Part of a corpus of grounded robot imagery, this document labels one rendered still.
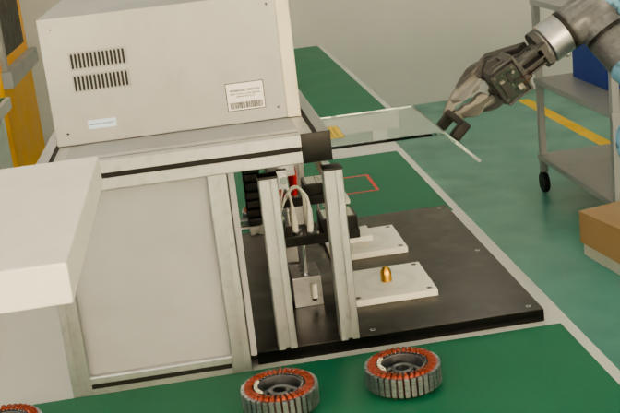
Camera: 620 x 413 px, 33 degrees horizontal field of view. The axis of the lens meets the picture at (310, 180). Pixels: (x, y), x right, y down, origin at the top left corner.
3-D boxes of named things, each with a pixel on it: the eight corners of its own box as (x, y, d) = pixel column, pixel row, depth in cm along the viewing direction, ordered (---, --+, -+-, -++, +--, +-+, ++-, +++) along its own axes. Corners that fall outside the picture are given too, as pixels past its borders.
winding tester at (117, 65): (275, 76, 213) (263, -28, 208) (301, 116, 172) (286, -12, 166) (79, 100, 210) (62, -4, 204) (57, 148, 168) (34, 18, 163)
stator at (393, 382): (435, 363, 162) (434, 340, 161) (447, 395, 151) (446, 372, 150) (363, 371, 162) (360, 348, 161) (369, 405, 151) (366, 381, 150)
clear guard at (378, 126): (445, 133, 197) (442, 101, 196) (481, 162, 174) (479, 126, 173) (270, 157, 194) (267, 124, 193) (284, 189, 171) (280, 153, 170)
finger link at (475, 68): (452, 81, 188) (492, 52, 188) (449, 80, 190) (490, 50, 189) (467, 102, 190) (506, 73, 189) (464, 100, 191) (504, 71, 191)
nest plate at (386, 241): (392, 230, 221) (392, 224, 221) (408, 252, 206) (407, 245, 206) (321, 240, 219) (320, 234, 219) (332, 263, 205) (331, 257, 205)
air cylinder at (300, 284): (318, 289, 192) (315, 260, 191) (324, 303, 185) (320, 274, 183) (291, 293, 192) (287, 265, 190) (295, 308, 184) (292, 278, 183)
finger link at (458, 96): (440, 109, 185) (483, 76, 184) (433, 102, 190) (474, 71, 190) (450, 123, 186) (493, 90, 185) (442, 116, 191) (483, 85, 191)
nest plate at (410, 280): (418, 267, 198) (418, 261, 197) (438, 295, 183) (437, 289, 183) (339, 278, 196) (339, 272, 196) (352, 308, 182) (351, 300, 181)
